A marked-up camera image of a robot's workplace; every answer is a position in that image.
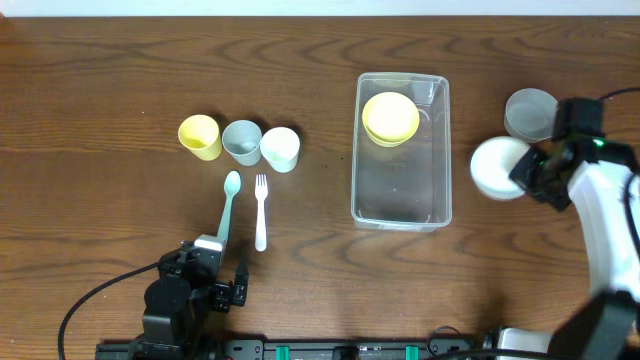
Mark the yellow plastic cup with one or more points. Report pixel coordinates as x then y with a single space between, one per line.
200 134

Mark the white plastic fork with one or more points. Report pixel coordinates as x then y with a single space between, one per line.
261 193

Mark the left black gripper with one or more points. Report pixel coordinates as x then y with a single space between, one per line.
220 290

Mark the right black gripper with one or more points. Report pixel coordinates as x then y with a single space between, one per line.
530 173

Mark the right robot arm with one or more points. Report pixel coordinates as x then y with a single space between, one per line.
600 178

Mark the white plastic cup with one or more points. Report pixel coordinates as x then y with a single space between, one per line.
280 146

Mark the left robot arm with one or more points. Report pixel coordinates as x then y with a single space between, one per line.
178 304

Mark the clear plastic container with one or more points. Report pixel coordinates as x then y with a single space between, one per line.
407 187

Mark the yellow plastic bowl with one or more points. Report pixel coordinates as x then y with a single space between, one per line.
390 119

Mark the grey plastic cup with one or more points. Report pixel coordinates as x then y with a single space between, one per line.
241 139

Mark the grey plastic bowl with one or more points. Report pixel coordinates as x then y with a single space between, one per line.
530 115

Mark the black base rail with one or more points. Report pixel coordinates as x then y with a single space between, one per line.
259 350

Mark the mint green plastic spoon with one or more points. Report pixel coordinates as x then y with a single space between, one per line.
232 186

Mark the white plastic bowl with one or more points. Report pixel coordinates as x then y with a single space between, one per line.
491 164

